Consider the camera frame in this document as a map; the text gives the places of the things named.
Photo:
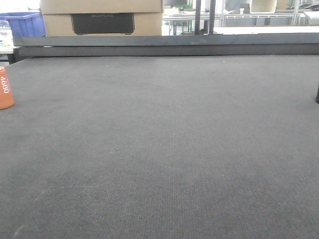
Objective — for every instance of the orange cylindrical battery cell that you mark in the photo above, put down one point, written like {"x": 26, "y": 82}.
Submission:
{"x": 6, "y": 97}

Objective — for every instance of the white table top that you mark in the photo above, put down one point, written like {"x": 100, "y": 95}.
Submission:
{"x": 265, "y": 30}

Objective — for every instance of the large cardboard box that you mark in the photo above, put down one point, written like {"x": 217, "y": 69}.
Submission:
{"x": 102, "y": 17}

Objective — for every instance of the black foam tray rim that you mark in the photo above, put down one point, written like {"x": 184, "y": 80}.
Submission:
{"x": 192, "y": 45}

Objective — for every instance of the blue plastic crate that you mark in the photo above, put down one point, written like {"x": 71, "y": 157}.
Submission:
{"x": 25, "y": 24}

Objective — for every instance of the black vertical post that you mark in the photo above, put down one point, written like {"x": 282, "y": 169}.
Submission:
{"x": 211, "y": 23}

